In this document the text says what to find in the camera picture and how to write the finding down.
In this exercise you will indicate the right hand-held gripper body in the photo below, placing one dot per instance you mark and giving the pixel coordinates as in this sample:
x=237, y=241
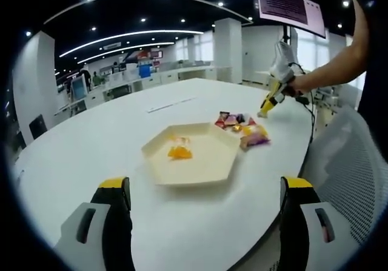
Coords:
x=283, y=62

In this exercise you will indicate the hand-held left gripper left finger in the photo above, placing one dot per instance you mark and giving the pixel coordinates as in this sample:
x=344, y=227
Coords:
x=115, y=240

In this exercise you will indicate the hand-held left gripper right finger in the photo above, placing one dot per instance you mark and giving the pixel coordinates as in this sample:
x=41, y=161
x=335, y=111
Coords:
x=291, y=237

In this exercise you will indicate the pile of snack packets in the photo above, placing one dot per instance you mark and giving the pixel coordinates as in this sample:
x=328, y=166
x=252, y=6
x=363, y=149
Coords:
x=254, y=139

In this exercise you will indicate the cream hexagonal container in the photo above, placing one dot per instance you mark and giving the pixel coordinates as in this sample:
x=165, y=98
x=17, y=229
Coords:
x=206, y=159

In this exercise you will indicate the orange jelly snack packet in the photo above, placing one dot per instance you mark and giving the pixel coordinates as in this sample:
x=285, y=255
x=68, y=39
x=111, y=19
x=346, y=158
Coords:
x=180, y=152

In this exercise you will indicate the person's right hand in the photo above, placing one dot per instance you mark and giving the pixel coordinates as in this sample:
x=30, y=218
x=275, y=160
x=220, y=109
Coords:
x=295, y=84

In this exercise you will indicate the black monitor stand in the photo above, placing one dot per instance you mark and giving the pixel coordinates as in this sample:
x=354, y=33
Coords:
x=286, y=34

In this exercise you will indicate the white square pillar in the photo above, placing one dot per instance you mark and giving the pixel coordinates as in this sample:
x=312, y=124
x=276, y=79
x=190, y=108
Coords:
x=33, y=86
x=227, y=49

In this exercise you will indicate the computer monitor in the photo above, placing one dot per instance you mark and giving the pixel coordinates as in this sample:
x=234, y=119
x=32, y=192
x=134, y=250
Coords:
x=282, y=2

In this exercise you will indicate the person's dark shirt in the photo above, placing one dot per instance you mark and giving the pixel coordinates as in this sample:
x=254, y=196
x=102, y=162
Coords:
x=368, y=95

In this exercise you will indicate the grey mesh office chair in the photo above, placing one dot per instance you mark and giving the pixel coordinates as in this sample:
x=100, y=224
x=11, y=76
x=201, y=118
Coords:
x=348, y=162

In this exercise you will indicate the white office desk row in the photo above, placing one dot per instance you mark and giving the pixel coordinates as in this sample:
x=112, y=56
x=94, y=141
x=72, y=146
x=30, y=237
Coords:
x=163, y=77

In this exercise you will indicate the blue storage box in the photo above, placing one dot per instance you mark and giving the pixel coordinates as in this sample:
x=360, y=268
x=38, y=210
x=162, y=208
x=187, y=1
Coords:
x=144, y=71

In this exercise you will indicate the black office chair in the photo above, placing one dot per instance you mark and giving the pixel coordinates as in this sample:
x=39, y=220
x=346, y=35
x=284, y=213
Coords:
x=38, y=127

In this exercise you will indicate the light blue display panel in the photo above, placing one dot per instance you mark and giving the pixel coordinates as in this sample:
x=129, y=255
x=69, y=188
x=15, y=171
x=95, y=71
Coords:
x=79, y=89

